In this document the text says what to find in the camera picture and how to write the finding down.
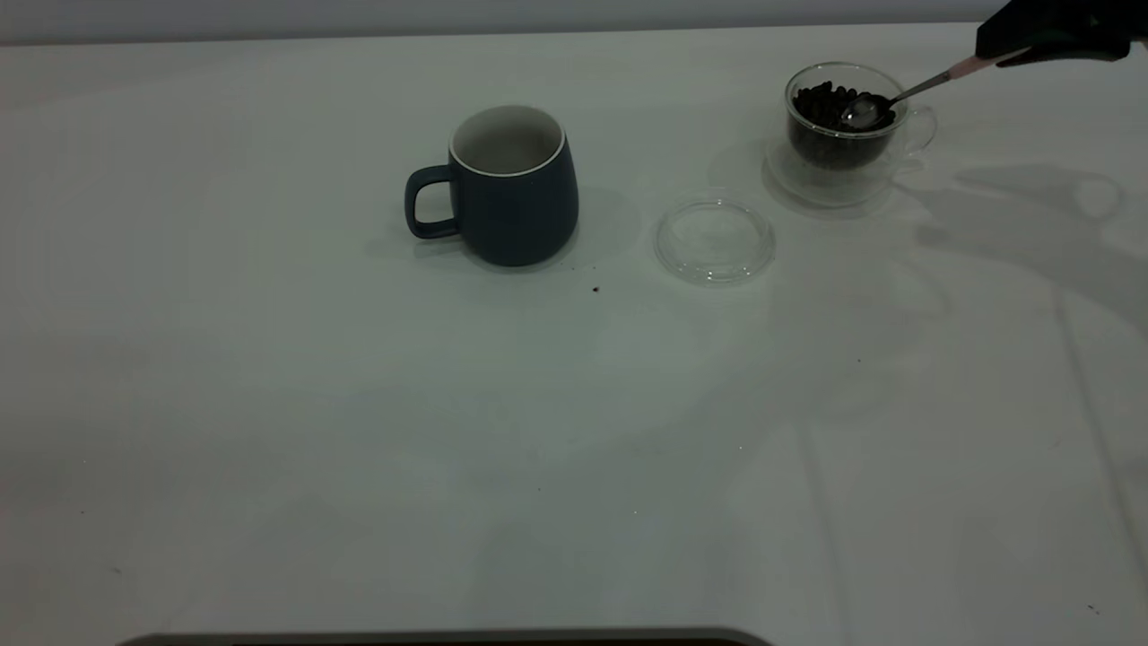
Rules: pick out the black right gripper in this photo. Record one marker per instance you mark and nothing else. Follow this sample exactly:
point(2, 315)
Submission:
point(1130, 18)

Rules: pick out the clear round glass lid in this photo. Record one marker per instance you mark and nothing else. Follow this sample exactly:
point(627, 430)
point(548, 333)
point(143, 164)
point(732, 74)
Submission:
point(717, 269)

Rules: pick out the dark blue ceramic mug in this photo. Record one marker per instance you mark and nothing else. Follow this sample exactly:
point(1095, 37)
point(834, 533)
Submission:
point(520, 215)

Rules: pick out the dark coffee beans pile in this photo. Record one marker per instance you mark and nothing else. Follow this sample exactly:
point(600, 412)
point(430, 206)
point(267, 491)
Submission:
point(821, 135)

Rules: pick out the clear glass saucer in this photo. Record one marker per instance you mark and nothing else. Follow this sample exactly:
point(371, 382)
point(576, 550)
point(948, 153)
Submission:
point(861, 199)

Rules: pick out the clear double-wall glass cup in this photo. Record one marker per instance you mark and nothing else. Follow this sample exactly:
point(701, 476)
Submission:
point(793, 135)

